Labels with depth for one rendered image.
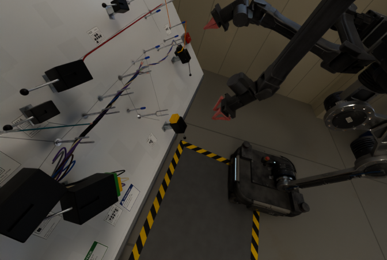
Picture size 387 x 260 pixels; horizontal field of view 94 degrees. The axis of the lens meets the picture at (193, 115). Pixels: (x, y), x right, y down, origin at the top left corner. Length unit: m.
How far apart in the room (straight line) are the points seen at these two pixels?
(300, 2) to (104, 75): 2.37
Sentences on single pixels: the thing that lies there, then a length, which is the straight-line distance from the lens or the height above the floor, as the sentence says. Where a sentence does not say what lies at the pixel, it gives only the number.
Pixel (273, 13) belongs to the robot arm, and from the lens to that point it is 0.85.
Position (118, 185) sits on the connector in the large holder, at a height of 1.12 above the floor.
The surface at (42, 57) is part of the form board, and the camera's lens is 0.60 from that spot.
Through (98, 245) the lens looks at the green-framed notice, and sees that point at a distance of 0.69.
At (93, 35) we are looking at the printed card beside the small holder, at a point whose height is 1.27.
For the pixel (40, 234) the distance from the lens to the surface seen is 0.60.
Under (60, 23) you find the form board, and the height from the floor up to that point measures 1.32.
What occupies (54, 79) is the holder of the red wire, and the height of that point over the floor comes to 1.30.
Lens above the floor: 1.62
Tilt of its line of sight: 47 degrees down
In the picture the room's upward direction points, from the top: 22 degrees clockwise
